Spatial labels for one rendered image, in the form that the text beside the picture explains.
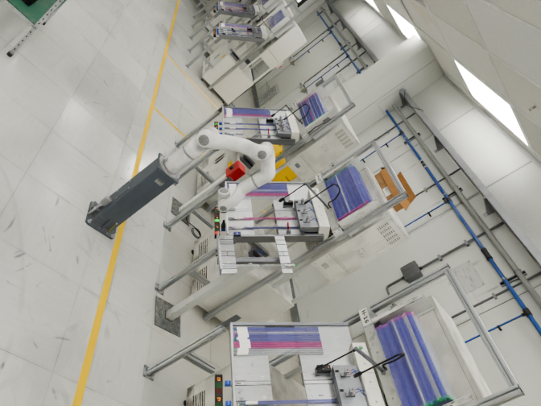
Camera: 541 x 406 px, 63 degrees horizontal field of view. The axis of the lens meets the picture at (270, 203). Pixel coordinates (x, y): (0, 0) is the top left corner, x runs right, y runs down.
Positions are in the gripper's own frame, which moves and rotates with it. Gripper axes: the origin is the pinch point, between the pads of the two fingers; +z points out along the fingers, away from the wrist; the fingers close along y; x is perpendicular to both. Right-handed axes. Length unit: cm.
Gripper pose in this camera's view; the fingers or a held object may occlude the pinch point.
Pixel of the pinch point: (223, 225)
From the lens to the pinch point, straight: 327.1
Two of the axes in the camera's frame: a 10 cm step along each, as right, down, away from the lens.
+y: 1.0, 6.0, -7.9
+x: 9.9, 0.0, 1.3
